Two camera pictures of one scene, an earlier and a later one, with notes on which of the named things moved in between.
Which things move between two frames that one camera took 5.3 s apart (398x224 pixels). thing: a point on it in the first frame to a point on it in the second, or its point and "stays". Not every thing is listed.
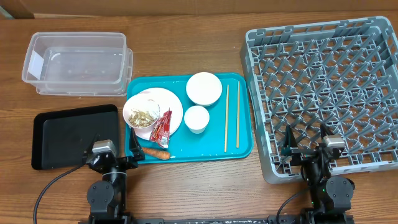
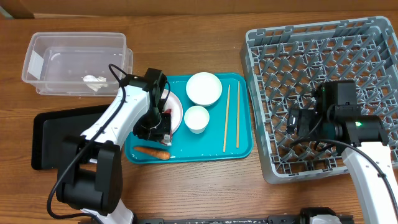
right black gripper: (290, 149) to (305, 120)
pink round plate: (166, 100) stays
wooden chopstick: (226, 121) stays
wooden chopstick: (237, 119) stays
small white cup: (196, 118) stays
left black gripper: (134, 150) to (153, 136)
